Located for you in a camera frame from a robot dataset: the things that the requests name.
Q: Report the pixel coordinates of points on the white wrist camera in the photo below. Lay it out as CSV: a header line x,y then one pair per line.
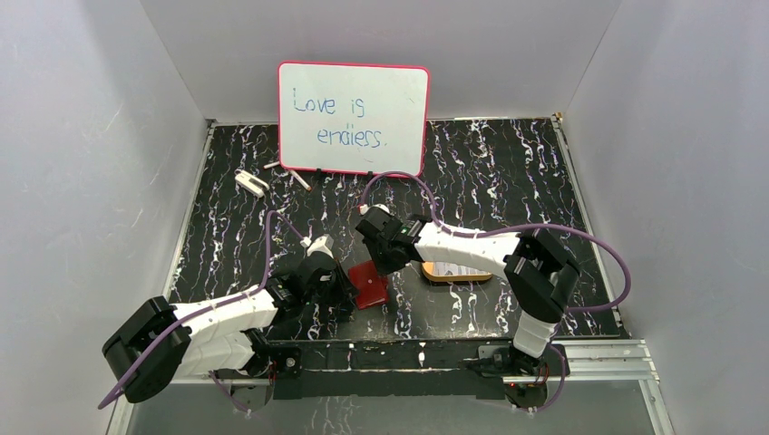
x,y
364,208
322,244

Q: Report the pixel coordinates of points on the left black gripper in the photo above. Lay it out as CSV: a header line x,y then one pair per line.
x,y
335,286

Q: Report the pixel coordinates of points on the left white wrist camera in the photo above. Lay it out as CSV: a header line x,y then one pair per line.
x,y
322,244

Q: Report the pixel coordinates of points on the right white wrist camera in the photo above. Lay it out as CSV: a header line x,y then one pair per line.
x,y
364,208

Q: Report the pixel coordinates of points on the white marker pen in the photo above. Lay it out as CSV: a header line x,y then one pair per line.
x,y
303,183

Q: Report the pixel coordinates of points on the red leather card holder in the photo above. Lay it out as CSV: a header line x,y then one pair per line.
x,y
371,287

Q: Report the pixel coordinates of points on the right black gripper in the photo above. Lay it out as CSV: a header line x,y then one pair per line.
x,y
387,269

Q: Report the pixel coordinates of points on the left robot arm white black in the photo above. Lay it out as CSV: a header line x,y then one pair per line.
x,y
161,341

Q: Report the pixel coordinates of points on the tan oval card tray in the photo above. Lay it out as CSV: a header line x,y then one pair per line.
x,y
441,272

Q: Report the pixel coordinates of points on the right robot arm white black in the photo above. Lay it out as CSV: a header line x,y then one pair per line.
x,y
542,274

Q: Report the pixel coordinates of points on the white board with red frame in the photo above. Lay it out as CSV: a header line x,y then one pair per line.
x,y
352,118

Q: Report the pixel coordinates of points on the white board eraser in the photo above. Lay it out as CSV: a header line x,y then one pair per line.
x,y
251,183

